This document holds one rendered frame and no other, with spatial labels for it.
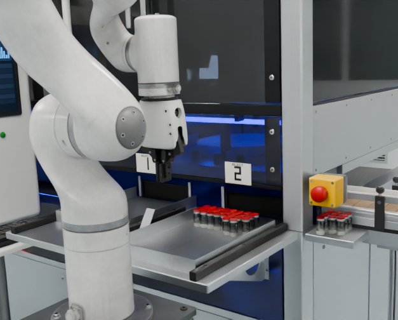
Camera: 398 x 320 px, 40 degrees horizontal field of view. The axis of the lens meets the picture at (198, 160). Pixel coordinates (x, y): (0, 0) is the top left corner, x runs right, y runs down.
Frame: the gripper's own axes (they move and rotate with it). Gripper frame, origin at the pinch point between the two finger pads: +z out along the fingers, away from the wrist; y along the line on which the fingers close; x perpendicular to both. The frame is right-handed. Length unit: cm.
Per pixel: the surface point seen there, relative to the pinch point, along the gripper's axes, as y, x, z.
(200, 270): -7.9, -0.8, 20.5
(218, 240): 2.7, -22.4, 22.3
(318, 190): -18.5, -35.8, 9.7
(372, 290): -12, -92, 59
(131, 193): 54, -45, 21
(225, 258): -8.0, -9.8, 20.8
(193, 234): 11.1, -23.4, 22.3
